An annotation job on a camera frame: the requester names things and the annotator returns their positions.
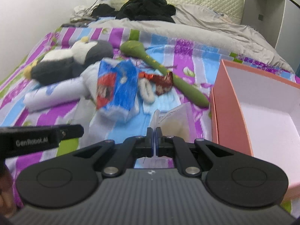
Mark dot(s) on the green plush stick toy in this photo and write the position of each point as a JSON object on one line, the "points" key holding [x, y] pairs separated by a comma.
{"points": [[136, 49]]}

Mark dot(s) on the blue face mask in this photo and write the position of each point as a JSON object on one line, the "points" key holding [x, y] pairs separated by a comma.
{"points": [[163, 103]]}

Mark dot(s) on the penguin plush toy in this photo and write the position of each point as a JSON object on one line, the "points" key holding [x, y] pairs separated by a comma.
{"points": [[64, 64]]}

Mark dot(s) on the red candy wrapper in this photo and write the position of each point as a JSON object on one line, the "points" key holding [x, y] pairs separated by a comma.
{"points": [[146, 76]]}

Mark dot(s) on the colourful striped bedsheet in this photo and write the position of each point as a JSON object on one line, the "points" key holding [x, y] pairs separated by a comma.
{"points": [[196, 63]]}

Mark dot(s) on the grey duvet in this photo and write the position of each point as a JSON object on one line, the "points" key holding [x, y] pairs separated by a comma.
{"points": [[199, 24]]}

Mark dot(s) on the dark red snack packet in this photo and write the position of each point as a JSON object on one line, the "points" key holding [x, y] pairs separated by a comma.
{"points": [[163, 83]]}

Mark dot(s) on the white crumpled cloth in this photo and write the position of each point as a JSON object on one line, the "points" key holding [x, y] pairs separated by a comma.
{"points": [[81, 13]]}

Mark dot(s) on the white cylindrical bottle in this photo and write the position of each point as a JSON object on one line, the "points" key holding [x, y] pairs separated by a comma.
{"points": [[55, 94]]}

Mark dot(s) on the blue tissue pack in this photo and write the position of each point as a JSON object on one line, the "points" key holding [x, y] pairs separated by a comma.
{"points": [[116, 94]]}

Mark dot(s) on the person's left hand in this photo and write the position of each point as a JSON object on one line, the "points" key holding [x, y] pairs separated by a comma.
{"points": [[8, 205]]}

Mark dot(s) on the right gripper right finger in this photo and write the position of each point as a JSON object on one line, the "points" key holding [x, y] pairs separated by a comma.
{"points": [[176, 148]]}

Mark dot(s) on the clear plastic snack bag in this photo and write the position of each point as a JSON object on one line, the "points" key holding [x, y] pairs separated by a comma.
{"points": [[176, 122]]}

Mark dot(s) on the white fluffy hair scrunchie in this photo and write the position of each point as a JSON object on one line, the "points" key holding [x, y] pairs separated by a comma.
{"points": [[146, 91]]}

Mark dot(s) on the grey wardrobe cabinet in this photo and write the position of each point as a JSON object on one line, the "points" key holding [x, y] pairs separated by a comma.
{"points": [[278, 22]]}

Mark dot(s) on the pink cardboard box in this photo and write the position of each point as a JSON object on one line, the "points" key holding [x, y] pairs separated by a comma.
{"points": [[256, 113]]}

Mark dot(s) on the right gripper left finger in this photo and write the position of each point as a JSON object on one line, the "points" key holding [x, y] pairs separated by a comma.
{"points": [[126, 154]]}

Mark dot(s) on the white folded tissue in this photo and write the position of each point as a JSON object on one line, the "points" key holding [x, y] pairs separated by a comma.
{"points": [[90, 78]]}

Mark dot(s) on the black clothes pile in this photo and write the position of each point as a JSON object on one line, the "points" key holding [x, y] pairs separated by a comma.
{"points": [[138, 10]]}

